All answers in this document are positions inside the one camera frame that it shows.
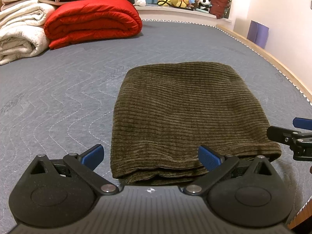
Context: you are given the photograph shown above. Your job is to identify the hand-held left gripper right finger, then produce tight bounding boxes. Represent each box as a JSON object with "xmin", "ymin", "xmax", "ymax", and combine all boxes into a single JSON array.
[{"xmin": 183, "ymin": 145, "xmax": 273, "ymax": 196}]

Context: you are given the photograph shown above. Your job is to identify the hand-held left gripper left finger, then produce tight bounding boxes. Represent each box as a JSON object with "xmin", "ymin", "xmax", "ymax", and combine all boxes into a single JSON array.
[{"xmin": 29, "ymin": 144, "xmax": 120, "ymax": 196}]

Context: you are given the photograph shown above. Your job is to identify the olive corduroy pants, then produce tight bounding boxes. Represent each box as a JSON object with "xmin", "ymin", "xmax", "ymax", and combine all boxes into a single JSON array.
[{"xmin": 110, "ymin": 62, "xmax": 282, "ymax": 186}]

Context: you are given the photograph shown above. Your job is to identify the white window ledge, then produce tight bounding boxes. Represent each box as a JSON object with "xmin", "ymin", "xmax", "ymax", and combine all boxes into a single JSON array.
[{"xmin": 135, "ymin": 4, "xmax": 234, "ymax": 27}]

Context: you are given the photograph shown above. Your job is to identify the white folded blanket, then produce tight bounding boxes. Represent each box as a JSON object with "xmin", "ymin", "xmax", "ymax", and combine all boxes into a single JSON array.
[{"xmin": 0, "ymin": 0, "xmax": 58, "ymax": 66}]

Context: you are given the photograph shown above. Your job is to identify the wooden bed frame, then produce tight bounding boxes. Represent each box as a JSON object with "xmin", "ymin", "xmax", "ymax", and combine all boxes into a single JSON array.
[{"xmin": 217, "ymin": 24, "xmax": 312, "ymax": 95}]

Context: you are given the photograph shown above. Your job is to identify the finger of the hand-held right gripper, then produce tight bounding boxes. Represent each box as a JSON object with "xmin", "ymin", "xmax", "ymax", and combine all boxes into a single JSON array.
[
  {"xmin": 292, "ymin": 117, "xmax": 312, "ymax": 129},
  {"xmin": 267, "ymin": 126, "xmax": 312, "ymax": 149}
]

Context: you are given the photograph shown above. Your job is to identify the dark red cushion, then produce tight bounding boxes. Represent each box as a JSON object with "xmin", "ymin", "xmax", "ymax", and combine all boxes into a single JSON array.
[{"xmin": 210, "ymin": 0, "xmax": 233, "ymax": 19}]

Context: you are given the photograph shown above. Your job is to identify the red folded quilt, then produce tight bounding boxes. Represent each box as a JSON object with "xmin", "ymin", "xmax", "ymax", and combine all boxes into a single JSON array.
[{"xmin": 44, "ymin": 0, "xmax": 143, "ymax": 50}]

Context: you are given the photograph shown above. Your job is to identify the grey quilted mattress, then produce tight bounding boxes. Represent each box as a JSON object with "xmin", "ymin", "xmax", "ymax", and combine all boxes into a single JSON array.
[{"xmin": 0, "ymin": 19, "xmax": 312, "ymax": 225}]

